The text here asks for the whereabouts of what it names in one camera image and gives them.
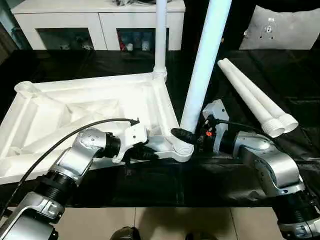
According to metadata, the black work mat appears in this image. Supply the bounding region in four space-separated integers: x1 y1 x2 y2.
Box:
0 48 320 208

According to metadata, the white plastic table top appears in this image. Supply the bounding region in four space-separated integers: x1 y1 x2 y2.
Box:
0 71 195 186

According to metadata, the white plastic table leg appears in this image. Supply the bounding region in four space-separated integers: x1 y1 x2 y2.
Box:
152 0 168 85
222 57 300 133
216 58 286 139
173 0 233 156

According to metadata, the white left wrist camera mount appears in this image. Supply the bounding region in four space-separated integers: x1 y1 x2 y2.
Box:
111 123 150 165

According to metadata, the white cabinet with glass doors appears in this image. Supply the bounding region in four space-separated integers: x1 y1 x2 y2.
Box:
11 0 187 52

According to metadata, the black sofa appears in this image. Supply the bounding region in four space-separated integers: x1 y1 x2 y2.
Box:
183 0 320 52

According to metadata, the grey cushion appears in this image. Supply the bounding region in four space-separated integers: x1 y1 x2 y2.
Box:
238 4 320 51

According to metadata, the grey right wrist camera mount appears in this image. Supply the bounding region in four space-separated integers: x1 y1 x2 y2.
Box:
201 98 230 153

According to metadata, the dark clutter pile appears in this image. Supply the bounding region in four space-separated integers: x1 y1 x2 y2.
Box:
111 0 158 7

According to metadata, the brown grey curtain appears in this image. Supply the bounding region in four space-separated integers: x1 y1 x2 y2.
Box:
0 24 20 66

